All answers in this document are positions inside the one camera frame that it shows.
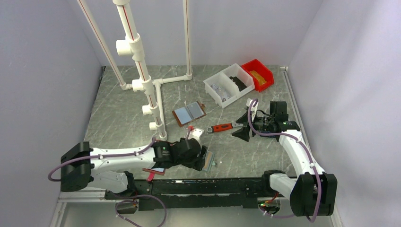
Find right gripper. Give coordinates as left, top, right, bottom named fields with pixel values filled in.
left=232, top=111, right=274, bottom=141

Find yellow item in red bin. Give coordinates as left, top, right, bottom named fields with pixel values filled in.
left=250, top=70, right=266, bottom=86

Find purple cable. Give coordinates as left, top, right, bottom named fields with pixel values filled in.
left=47, top=131, right=168, bottom=226
left=247, top=99, right=323, bottom=223

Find brown card holder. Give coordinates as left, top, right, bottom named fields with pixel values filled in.
left=172, top=101, right=207, bottom=127

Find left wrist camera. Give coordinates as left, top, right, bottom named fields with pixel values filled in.
left=186, top=126, right=204, bottom=144

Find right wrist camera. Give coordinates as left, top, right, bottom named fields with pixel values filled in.
left=246, top=98, right=259, bottom=120

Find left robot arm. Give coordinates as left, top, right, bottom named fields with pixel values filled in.
left=59, top=138, right=207, bottom=199

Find black part in bin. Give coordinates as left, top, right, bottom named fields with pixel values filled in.
left=229, top=77, right=247, bottom=92

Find orange credit card in holder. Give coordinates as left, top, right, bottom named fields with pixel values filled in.
left=204, top=151, right=212, bottom=168

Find white divided bin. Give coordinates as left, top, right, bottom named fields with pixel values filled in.
left=203, top=63, right=255, bottom=108

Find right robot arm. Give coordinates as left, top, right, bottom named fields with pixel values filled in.
left=232, top=99, right=338, bottom=222

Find red card holder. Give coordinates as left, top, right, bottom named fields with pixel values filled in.
left=142, top=168, right=166, bottom=175

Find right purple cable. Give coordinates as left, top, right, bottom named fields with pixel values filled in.
left=247, top=99, right=323, bottom=223

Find white pvc pipe frame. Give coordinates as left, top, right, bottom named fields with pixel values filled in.
left=77, top=0, right=193, bottom=141

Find grey parts in bin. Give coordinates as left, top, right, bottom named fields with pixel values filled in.
left=210, top=84, right=231, bottom=102

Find red plastic bin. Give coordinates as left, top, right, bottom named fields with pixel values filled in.
left=241, top=59, right=274, bottom=92

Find red handled adjustable wrench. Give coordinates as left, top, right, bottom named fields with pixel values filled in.
left=206, top=123, right=243, bottom=133

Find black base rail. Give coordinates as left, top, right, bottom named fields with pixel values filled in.
left=105, top=176, right=277, bottom=211

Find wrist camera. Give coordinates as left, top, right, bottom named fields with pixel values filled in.
left=186, top=126, right=204, bottom=144
left=246, top=98, right=259, bottom=120

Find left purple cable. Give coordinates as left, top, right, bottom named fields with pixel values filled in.
left=47, top=131, right=168, bottom=226

